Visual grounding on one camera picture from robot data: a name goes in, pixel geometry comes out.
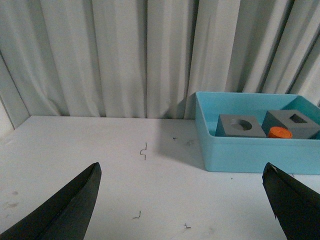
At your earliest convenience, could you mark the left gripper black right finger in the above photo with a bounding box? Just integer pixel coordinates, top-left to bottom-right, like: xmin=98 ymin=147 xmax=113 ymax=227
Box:
xmin=262 ymin=162 xmax=320 ymax=240

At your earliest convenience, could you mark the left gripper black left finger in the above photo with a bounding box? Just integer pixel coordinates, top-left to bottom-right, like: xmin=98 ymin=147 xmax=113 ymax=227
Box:
xmin=0 ymin=162 xmax=101 ymax=240

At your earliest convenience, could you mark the orange cylinder part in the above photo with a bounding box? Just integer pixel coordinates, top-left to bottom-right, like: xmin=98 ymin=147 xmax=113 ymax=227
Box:
xmin=267 ymin=126 xmax=293 ymax=139

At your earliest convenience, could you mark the gray block with square hole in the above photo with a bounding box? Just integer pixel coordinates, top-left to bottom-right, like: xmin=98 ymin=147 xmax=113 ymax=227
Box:
xmin=261 ymin=109 xmax=320 ymax=139

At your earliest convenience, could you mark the gray block with round hole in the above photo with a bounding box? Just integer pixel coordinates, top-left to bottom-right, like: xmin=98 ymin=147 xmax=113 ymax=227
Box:
xmin=215 ymin=114 xmax=267 ymax=138

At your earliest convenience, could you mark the light blue plastic box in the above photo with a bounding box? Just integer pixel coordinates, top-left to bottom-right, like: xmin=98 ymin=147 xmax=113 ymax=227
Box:
xmin=195 ymin=91 xmax=320 ymax=175

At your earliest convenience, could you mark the pale gray curtain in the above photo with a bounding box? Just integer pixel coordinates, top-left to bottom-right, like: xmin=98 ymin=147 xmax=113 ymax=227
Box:
xmin=0 ymin=0 xmax=320 ymax=136

